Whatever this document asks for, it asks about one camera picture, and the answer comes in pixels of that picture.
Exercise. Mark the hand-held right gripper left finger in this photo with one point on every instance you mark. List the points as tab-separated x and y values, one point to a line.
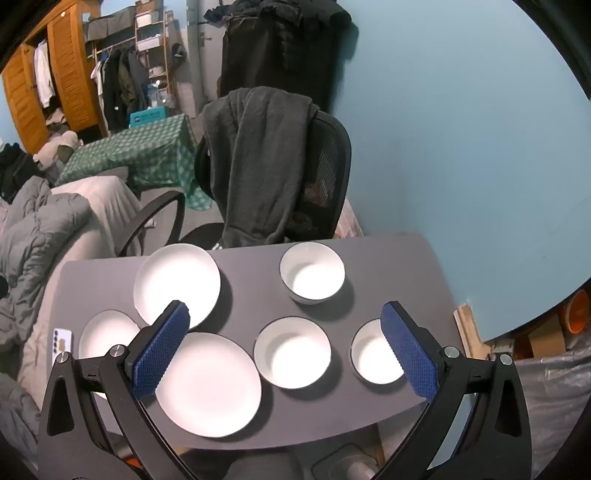
159	350

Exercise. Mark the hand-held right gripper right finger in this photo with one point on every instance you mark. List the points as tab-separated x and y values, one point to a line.
411	350

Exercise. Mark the white plate with black rim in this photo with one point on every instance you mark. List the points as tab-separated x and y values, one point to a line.
178	277
104	337
212	387

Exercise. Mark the wooden board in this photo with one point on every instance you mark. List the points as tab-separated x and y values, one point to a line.
471	332

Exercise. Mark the white smartphone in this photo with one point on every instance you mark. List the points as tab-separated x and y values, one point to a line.
62	344

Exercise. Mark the cardboard box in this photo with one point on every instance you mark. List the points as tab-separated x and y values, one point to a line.
545	339

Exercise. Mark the clear plastic sheet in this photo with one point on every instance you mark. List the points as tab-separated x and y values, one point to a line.
554	392

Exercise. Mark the grey quilted blanket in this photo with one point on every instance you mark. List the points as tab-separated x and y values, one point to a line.
37	230

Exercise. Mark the orange plastic basin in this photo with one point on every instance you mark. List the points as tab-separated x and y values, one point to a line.
579	314

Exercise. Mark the green checkered cloth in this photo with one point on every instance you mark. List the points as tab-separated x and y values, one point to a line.
138	152

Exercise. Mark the dark grey garment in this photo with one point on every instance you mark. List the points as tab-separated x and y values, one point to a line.
258	161

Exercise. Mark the black mesh office chair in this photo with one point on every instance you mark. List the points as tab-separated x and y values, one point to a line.
330	152

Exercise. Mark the black clothes pile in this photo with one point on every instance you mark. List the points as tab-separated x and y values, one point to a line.
16	170

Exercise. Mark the blue box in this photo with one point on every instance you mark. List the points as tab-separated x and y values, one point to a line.
147	117

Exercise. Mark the wooden shelf unit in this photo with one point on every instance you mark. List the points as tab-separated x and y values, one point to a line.
157	76

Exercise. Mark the grey door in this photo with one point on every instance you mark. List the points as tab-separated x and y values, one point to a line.
198	69

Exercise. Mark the orange wooden wardrobe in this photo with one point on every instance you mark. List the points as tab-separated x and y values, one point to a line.
69	69

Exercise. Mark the dark hanging cap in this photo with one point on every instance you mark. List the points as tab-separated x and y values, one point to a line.
178	53

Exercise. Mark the white hanging shirt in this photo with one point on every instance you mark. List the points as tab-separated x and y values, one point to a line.
42	74

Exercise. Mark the white storage basket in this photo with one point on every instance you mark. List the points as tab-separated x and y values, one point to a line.
147	18
150	43

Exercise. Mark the black hanging coat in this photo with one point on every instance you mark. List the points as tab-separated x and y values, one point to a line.
277	50

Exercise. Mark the grey fabric storage box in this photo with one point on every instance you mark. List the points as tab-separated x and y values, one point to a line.
111	23

